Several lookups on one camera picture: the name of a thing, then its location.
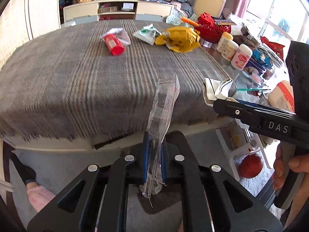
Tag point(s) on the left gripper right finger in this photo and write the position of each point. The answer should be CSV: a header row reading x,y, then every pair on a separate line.
x,y
212,200

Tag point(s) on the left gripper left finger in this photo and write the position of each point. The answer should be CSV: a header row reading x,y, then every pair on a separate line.
x,y
96,200

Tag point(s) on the white black-lined paper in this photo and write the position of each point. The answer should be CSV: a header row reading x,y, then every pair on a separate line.
x,y
214,89

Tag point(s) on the clear plastic bag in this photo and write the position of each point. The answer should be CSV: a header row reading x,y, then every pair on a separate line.
x,y
167,92

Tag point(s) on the yellow paper bag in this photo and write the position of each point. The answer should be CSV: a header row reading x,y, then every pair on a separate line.
x,y
179,39

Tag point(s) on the silver foil wrapper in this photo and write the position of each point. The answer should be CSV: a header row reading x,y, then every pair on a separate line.
x,y
120,34

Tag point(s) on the green white wrapper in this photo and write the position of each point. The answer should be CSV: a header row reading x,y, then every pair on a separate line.
x,y
147,34

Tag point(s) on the red cylindrical container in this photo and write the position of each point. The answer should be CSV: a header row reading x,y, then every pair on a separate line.
x,y
114,45

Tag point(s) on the person's right hand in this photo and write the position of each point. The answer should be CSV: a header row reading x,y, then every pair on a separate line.
x,y
297,164

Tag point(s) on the basketball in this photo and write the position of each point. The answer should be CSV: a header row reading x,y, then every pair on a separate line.
x,y
251,166

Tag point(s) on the blue snack packet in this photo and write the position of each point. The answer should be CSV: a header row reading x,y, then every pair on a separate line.
x,y
261,58

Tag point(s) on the red snack bag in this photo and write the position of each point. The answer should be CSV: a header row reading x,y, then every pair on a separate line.
x,y
276,47

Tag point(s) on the white pink label bottle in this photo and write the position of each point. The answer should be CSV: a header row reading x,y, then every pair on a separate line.
x,y
241,57

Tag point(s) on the white cap orange label bottle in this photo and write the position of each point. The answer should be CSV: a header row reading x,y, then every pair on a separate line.
x,y
229,50

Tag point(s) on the yellow cap white bottle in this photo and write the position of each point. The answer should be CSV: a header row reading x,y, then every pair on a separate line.
x,y
224,40

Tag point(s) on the grey plaid tablecloth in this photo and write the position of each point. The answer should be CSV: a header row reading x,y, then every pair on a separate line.
x,y
66,84

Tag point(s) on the red plastic basket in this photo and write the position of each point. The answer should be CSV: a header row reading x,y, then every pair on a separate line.
x,y
209,30

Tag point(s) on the dark blue book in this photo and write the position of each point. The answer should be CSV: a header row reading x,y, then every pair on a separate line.
x,y
224,22

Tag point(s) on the floral green cloth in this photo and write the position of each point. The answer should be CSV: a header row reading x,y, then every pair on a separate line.
x,y
175,19

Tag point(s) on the white round stool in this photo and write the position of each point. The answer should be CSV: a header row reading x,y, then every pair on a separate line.
x,y
68,24

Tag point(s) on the beige grey TV cabinet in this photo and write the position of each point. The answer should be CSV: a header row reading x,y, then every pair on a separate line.
x,y
87,12

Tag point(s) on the woven folding screen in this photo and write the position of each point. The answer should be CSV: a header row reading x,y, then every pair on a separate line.
x,y
25,20

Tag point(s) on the orange handle tool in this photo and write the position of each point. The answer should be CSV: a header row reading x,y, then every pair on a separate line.
x,y
190,22

